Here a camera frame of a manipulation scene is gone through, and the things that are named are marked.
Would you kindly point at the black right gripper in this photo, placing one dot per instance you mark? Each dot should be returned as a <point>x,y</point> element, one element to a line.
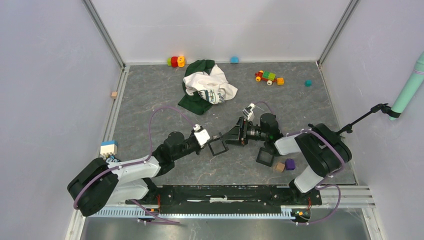
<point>232,137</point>

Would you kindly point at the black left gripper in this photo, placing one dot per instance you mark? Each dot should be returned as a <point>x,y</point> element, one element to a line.
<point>198,151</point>

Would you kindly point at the black square frame tray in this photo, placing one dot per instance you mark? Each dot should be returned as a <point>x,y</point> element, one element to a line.
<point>265,157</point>
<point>217,146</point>

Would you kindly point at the white and green t-shirt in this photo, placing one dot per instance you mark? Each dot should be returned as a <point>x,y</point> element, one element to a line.
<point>204,85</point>

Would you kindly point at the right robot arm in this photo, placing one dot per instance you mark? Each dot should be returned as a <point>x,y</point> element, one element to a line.
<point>323,149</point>

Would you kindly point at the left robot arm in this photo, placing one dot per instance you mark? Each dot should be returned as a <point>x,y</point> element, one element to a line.
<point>103,183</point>

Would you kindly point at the purple cube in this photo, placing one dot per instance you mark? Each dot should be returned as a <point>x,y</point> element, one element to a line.
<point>290,164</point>

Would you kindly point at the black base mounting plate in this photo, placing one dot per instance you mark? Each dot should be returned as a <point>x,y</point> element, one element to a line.
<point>227,199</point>

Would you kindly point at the colourful toy block train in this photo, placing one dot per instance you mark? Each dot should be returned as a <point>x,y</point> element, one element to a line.
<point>269,77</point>

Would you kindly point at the blue round toy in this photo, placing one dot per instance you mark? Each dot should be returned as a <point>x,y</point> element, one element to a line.
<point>234,60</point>

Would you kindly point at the red green orange toy stack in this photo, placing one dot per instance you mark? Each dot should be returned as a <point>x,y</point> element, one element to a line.
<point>176,61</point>

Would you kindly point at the teal cube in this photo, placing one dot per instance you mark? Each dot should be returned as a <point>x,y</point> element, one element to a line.
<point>308,83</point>

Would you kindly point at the blue owl toy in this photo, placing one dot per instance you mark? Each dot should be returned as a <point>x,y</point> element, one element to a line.
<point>112,159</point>

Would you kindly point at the blue and white block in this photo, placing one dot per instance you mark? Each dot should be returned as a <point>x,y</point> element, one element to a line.
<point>108,148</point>

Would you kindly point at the teal padded pole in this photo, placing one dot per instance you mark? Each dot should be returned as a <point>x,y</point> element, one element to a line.
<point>409,89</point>

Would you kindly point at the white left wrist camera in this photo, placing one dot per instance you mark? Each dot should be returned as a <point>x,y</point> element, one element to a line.
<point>201,135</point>

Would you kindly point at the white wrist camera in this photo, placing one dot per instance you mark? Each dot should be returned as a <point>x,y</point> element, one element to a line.
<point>248,112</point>
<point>201,135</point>

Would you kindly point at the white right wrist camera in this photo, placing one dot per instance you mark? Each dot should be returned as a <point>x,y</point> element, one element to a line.
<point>248,112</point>

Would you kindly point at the small wooden cube on rail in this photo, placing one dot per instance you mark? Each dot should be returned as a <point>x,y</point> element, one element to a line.
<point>114,95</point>

